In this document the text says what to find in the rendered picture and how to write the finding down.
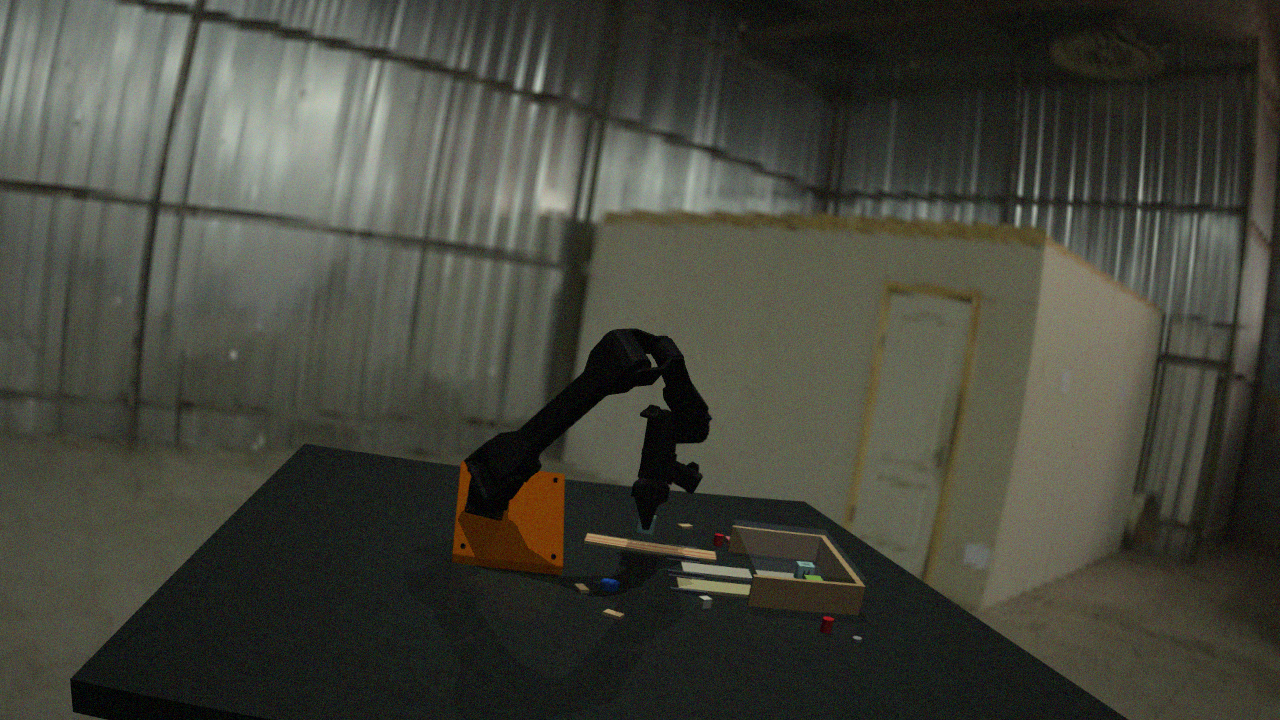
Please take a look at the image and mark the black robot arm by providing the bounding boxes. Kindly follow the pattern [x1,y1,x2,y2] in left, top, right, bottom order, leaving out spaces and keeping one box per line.
[465,328,712,521]

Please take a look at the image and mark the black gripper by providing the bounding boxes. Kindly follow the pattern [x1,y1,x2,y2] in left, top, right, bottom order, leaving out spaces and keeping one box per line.
[631,442,676,530]

